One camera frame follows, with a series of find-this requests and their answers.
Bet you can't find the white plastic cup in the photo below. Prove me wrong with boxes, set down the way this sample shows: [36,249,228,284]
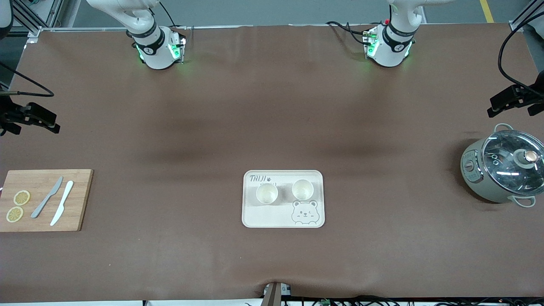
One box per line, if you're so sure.
[292,179,315,201]
[256,183,279,205]

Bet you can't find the brown table cover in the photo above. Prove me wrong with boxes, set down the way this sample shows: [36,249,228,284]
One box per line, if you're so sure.
[0,23,544,303]

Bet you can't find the white bear print tray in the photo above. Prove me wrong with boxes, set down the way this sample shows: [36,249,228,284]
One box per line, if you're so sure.
[242,170,326,229]

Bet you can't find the wooden cutting board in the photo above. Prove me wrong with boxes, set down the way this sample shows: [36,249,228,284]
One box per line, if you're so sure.
[0,169,94,232]

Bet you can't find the grey-green electric cooking pot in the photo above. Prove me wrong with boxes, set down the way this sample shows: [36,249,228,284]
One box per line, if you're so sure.
[460,123,544,208]

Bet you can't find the white plastic knife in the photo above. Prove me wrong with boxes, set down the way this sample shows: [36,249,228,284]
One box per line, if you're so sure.
[50,181,74,227]

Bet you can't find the grey plastic knife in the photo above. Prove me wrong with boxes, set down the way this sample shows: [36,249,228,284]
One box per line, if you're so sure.
[31,176,64,219]

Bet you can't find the glass pot lid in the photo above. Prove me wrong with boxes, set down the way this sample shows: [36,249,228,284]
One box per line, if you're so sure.
[482,130,544,197]

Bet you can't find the grey table edge mount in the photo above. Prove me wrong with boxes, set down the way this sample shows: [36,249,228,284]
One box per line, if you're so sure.
[262,281,292,306]

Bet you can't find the black camera clamp mount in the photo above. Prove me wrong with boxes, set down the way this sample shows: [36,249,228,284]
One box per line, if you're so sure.
[0,101,61,136]
[487,84,544,118]

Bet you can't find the black clamp mount cable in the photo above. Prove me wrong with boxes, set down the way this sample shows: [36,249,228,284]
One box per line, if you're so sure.
[0,62,55,97]
[498,16,544,99]

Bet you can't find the aluminium frame profile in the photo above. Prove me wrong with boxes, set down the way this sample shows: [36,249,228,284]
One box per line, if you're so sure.
[11,0,65,38]
[509,0,544,31]

